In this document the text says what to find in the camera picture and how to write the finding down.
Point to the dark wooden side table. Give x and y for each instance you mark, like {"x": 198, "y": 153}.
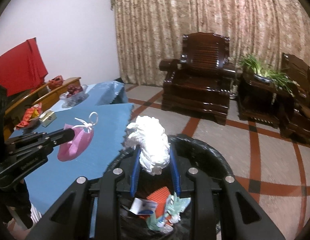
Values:
{"x": 262, "y": 102}

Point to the green potted plant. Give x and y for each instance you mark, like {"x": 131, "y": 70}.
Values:
{"x": 262, "y": 72}

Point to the white tissue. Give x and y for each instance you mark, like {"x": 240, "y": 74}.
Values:
{"x": 148, "y": 134}

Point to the cream tissue box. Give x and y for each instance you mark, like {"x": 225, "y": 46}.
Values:
{"x": 47, "y": 118}

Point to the dark red apples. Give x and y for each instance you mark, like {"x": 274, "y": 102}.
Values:
{"x": 72, "y": 90}

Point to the red snack packets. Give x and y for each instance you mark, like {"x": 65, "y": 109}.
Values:
{"x": 31, "y": 117}

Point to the pink face mask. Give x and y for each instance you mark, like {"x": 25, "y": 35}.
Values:
{"x": 84, "y": 132}

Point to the white blue carton box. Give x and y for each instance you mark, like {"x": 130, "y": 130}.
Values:
{"x": 143, "y": 207}

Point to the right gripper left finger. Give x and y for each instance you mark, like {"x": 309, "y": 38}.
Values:
{"x": 89, "y": 209}

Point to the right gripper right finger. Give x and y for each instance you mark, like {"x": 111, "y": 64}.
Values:
{"x": 199, "y": 171}

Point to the red cloth cover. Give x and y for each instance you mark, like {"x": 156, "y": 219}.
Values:
{"x": 22, "y": 68}

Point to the beige patterned curtain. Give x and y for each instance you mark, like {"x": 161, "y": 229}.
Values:
{"x": 148, "y": 31}

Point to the black lined trash bin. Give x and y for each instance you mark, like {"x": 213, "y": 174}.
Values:
{"x": 132, "y": 227}

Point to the orange foam net sleeve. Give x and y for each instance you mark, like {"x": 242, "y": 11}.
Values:
{"x": 159, "y": 196}

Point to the glass fruit bowl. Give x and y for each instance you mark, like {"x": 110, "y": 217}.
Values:
{"x": 75, "y": 99}

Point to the green rubber glove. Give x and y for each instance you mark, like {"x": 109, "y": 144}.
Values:
{"x": 175, "y": 206}
{"x": 151, "y": 221}

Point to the dark wooden armchair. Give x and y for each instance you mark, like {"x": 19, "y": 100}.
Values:
{"x": 295, "y": 120}
{"x": 200, "y": 81}

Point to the white toothpaste tube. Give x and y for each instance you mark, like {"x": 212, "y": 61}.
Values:
{"x": 165, "y": 224}

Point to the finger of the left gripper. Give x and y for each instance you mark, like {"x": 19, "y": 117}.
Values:
{"x": 25, "y": 139}
{"x": 52, "y": 139}

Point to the light blue tablecloth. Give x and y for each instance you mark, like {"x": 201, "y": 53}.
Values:
{"x": 105, "y": 93}

